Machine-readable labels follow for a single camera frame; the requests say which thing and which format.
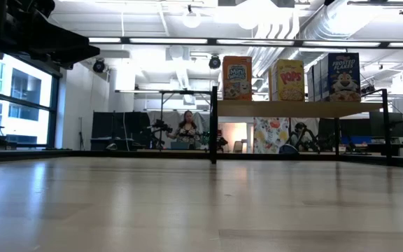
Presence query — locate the person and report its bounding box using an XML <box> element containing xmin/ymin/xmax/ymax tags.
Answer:
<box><xmin>166</xmin><ymin>110</ymin><xmax>203</xmax><ymax>151</ymax></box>

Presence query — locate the wooden shelf with black frame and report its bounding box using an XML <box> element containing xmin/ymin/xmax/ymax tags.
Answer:
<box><xmin>209</xmin><ymin>85</ymin><xmax>394</xmax><ymax>167</ymax></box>

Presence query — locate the overhead light bar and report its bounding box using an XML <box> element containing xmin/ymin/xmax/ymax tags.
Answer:
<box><xmin>88</xmin><ymin>36</ymin><xmax>403</xmax><ymax>49</ymax></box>

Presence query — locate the large glass window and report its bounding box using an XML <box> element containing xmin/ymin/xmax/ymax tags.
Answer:
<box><xmin>0</xmin><ymin>52</ymin><xmax>59</xmax><ymax>148</ymax></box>

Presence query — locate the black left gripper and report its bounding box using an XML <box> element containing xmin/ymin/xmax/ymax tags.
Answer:
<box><xmin>5</xmin><ymin>0</ymin><xmax>101</xmax><ymax>69</ymax></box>

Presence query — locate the white globe pendant lamp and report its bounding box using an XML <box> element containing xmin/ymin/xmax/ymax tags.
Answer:
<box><xmin>182</xmin><ymin>10</ymin><xmax>202</xmax><ymax>29</ymax></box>
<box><xmin>236</xmin><ymin>10</ymin><xmax>258</xmax><ymax>31</ymax></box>

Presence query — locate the orange Mini Wheats cereal box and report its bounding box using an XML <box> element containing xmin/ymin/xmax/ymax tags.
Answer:
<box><xmin>222</xmin><ymin>55</ymin><xmax>253</xmax><ymax>102</ymax></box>

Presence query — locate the white floral hanging cloth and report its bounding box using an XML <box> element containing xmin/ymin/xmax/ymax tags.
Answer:
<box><xmin>253</xmin><ymin>117</ymin><xmax>290</xmax><ymax>155</ymax></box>

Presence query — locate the plain white hanging cloth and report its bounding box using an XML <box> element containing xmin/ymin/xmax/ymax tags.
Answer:
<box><xmin>290</xmin><ymin>118</ymin><xmax>320</xmax><ymax>152</ymax></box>

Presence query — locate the dark dome-shaped object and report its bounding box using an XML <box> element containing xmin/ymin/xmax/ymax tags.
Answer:
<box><xmin>278</xmin><ymin>143</ymin><xmax>299</xmax><ymax>155</ymax></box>

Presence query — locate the black dome ceiling camera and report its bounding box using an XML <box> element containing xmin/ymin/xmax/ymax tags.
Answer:
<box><xmin>208</xmin><ymin>54</ymin><xmax>222</xmax><ymax>70</ymax></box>
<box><xmin>92</xmin><ymin>58</ymin><xmax>106</xmax><ymax>74</ymax></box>

